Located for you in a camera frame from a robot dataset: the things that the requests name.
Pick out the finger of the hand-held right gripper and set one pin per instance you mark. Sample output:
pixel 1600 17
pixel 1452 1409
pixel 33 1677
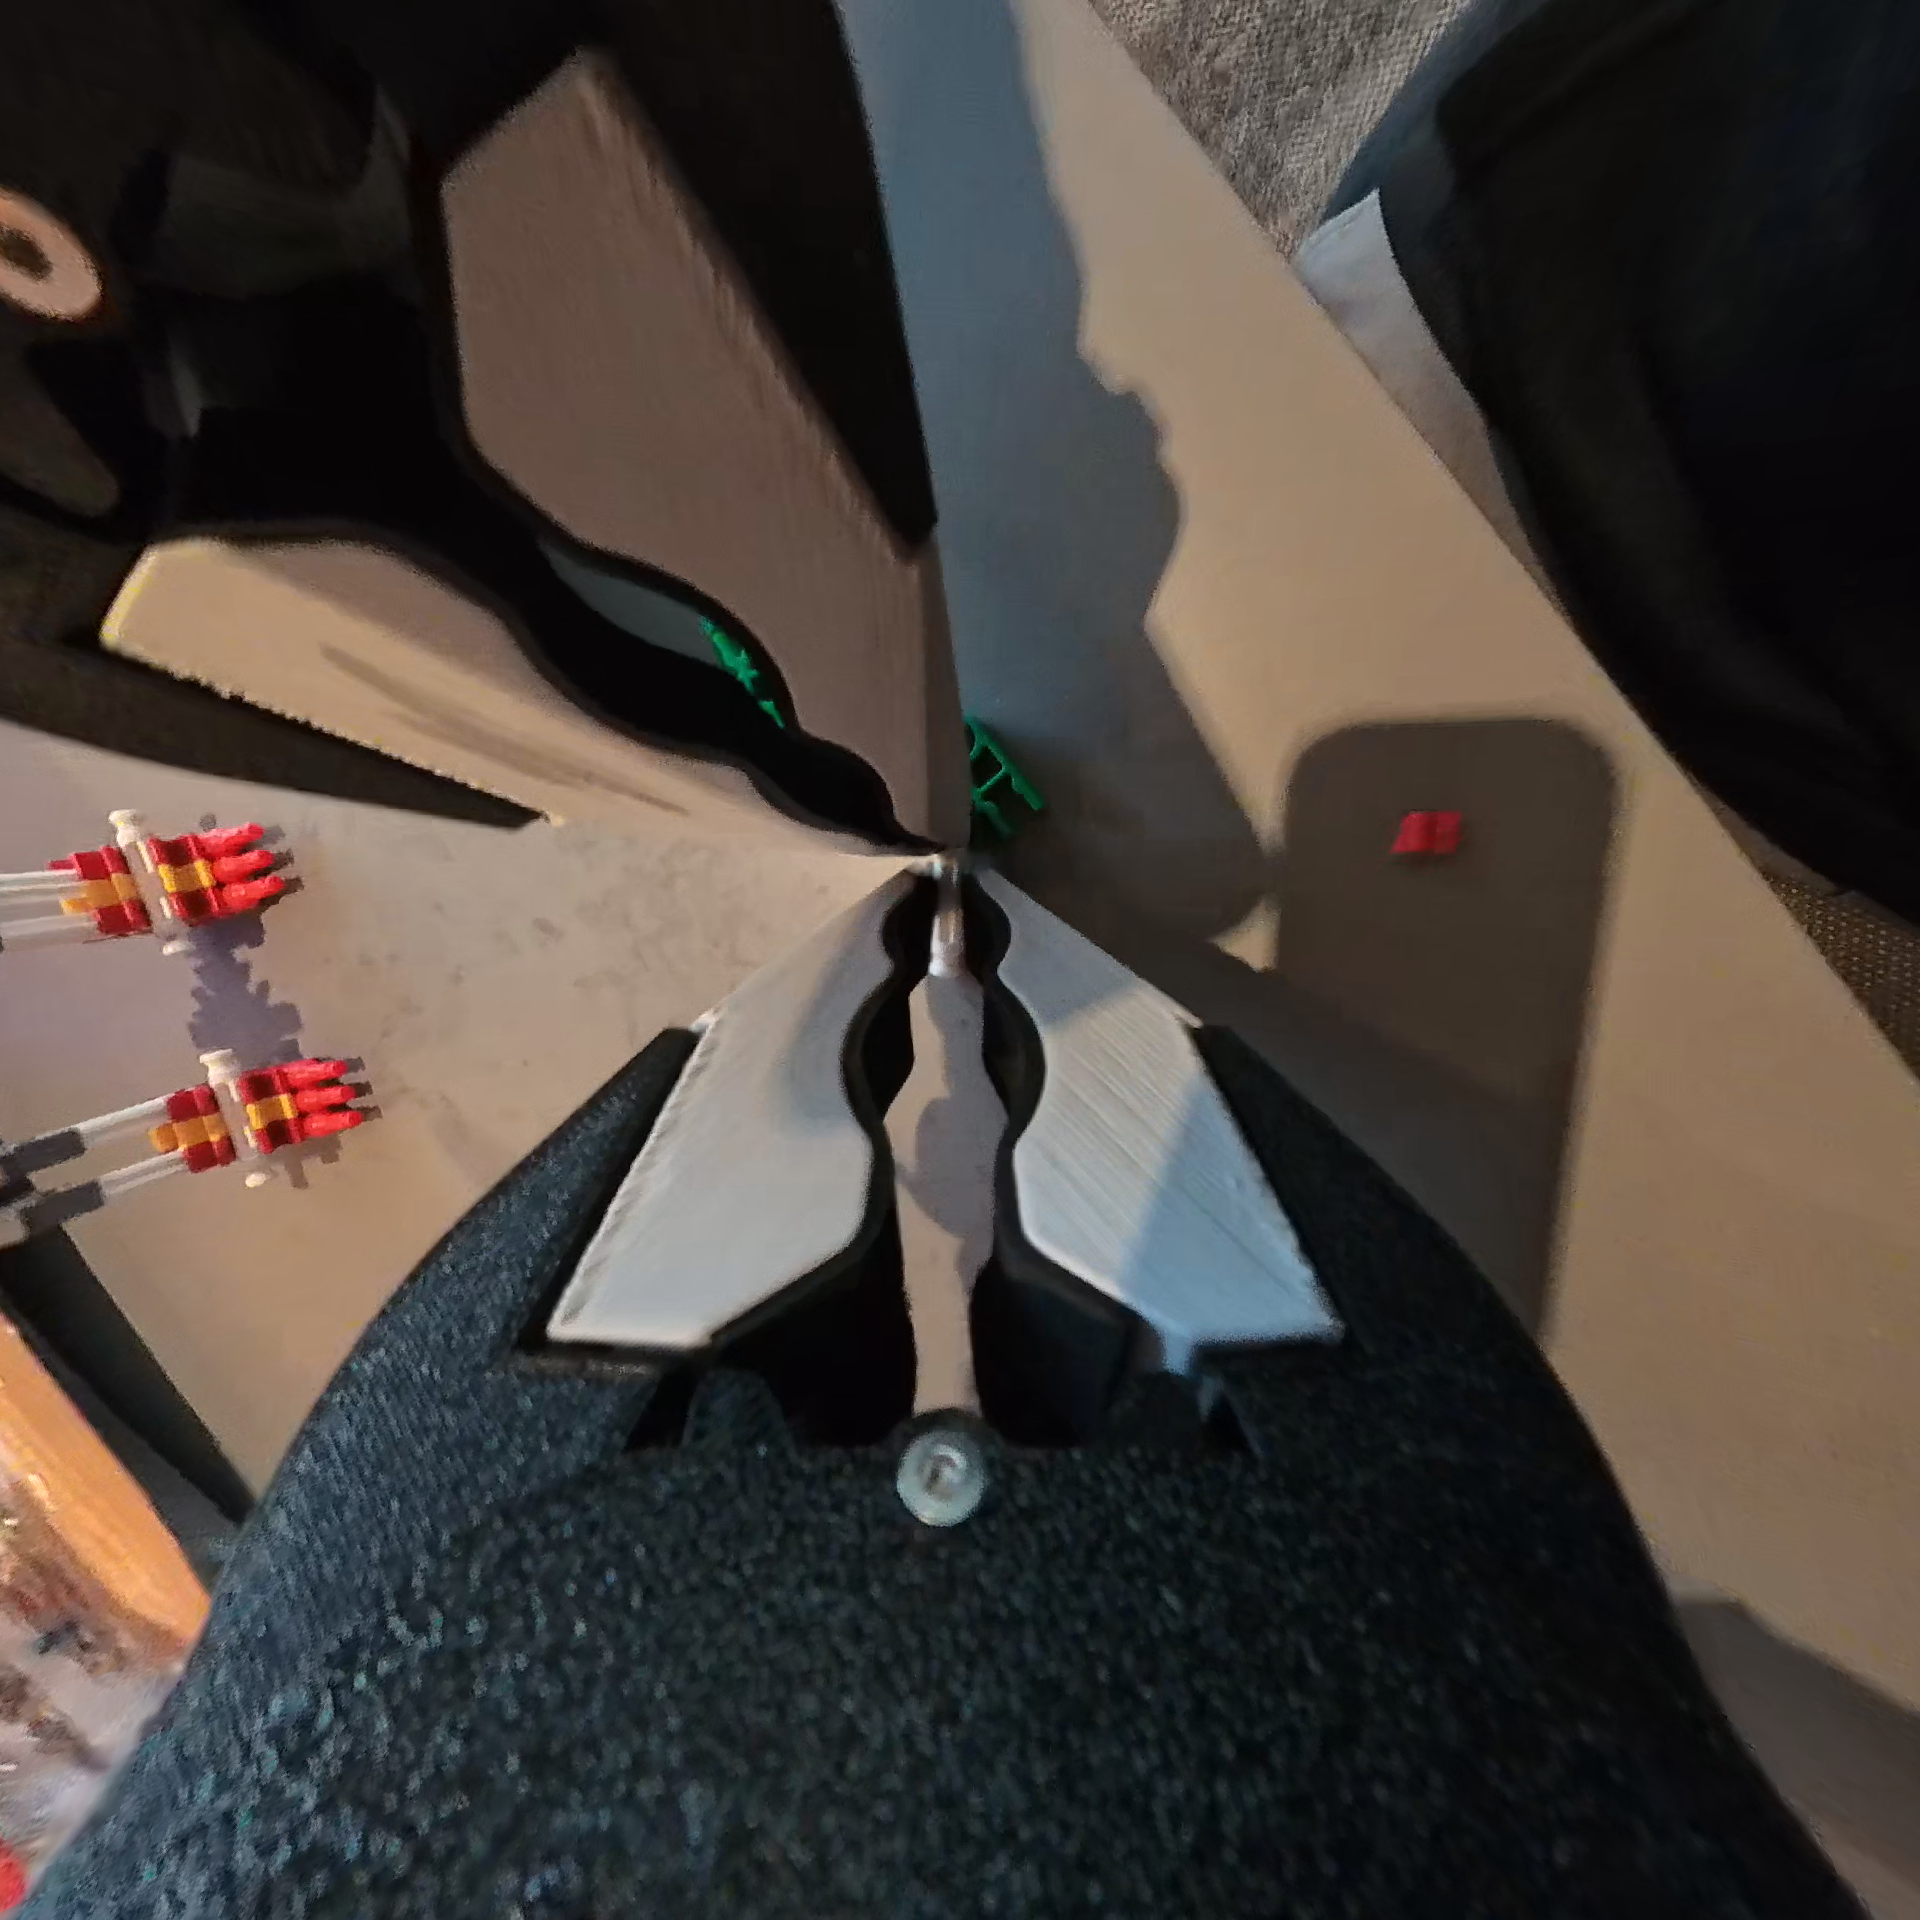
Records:
pixel 674 375
pixel 375 661

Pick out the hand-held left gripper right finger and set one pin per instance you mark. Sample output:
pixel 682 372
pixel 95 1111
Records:
pixel 1170 1184

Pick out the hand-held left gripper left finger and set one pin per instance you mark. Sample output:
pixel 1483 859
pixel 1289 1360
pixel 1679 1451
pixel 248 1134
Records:
pixel 705 1184

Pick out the green toy connector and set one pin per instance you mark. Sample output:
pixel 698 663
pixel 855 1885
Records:
pixel 1002 780

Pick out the small red toy clip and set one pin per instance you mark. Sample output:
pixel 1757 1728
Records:
pixel 1425 836

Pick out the clear plastic bag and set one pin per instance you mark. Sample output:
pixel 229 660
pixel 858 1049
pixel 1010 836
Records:
pixel 75 1575

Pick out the person's black clothing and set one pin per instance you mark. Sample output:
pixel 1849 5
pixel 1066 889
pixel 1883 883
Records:
pixel 1724 451

